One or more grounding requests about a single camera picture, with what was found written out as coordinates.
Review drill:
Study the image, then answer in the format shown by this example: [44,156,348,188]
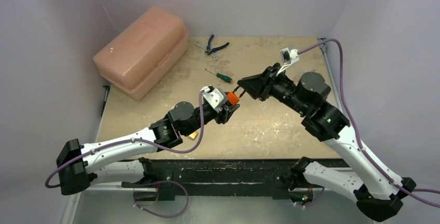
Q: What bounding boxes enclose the orange padlock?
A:
[227,86,246,106]

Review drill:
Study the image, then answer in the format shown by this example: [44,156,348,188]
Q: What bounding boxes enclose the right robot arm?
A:
[237,63,416,222]

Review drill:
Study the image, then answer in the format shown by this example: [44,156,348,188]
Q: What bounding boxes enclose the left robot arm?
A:
[53,87,240,195]

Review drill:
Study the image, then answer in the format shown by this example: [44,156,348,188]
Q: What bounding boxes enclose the brass padlock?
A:
[188,132,198,140]

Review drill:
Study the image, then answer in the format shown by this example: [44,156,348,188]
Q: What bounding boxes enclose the small silver wrench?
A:
[195,41,219,61]

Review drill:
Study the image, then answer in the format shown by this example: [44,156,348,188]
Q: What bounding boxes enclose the pink plastic toolbox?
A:
[93,6,189,100]

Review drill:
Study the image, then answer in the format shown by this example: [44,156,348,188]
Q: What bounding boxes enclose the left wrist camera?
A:
[200,86,224,111]

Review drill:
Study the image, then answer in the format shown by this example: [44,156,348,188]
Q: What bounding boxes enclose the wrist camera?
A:
[200,86,224,111]
[276,46,299,76]

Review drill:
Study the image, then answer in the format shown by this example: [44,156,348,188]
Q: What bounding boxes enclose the green handled screwdriver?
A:
[205,69,232,83]

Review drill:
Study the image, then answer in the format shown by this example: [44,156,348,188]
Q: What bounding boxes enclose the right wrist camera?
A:
[276,46,299,76]

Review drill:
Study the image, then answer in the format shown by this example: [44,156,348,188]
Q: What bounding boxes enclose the blue handled pliers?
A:
[205,34,230,56]

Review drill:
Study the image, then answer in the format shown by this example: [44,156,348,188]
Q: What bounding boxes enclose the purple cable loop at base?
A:
[132,178,191,219]

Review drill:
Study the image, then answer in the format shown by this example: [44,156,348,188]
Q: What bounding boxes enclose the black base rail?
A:
[121,159,298,201]

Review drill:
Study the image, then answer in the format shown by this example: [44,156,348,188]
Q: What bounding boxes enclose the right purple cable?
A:
[297,38,440,209]

